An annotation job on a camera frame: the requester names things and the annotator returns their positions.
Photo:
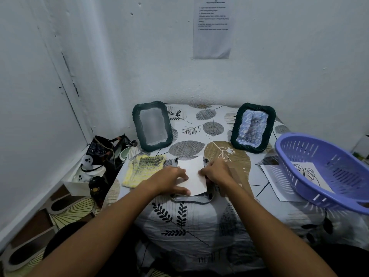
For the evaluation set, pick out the person's right hand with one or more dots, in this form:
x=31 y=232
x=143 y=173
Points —
x=220 y=173

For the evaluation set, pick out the person's left hand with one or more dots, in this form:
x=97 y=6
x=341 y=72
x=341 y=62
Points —
x=165 y=180

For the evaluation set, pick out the person's right fingers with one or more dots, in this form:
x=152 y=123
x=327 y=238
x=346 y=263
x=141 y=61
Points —
x=205 y=171

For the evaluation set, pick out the person's left thumb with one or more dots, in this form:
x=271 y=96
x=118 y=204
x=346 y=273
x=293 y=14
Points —
x=183 y=191

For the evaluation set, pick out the white paper card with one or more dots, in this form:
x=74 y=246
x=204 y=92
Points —
x=193 y=173

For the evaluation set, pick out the person's left forearm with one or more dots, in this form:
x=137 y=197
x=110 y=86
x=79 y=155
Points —
x=98 y=227

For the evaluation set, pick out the person's right forearm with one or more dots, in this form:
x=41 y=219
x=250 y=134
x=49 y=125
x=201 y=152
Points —
x=271 y=227

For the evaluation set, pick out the leaf-patterned tablecloth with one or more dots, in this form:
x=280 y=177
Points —
x=196 y=227

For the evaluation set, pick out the yellow knitted cloth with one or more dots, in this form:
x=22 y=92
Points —
x=142 y=168

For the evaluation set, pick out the plain white paper sheet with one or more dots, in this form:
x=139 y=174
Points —
x=274 y=181

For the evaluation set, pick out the pale green cup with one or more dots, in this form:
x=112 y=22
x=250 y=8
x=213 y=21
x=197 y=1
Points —
x=124 y=154

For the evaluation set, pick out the black round bottle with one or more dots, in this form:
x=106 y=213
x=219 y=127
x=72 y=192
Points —
x=97 y=187

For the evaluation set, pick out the black patterned bag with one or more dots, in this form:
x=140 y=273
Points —
x=101 y=148

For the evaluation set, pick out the white ghost figure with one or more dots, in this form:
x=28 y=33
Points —
x=86 y=162

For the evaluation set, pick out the white sheet with leaf drawing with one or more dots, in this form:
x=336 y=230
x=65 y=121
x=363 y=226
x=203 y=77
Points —
x=310 y=174

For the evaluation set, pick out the white storage box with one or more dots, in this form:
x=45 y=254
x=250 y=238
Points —
x=79 y=181

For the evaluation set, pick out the person's black trousers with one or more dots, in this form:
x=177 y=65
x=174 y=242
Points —
x=86 y=256

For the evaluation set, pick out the purple plastic basket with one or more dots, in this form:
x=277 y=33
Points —
x=325 y=173

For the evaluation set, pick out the leaf-patterned floor mat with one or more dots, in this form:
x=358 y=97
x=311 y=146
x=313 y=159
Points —
x=57 y=216

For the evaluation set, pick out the printed paper notice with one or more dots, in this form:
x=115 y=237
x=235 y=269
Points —
x=212 y=28

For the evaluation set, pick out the dark green frame with photo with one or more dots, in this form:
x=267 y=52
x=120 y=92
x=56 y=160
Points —
x=252 y=128

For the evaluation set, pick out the empty dark green picture frame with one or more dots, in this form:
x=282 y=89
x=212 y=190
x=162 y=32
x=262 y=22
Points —
x=152 y=126

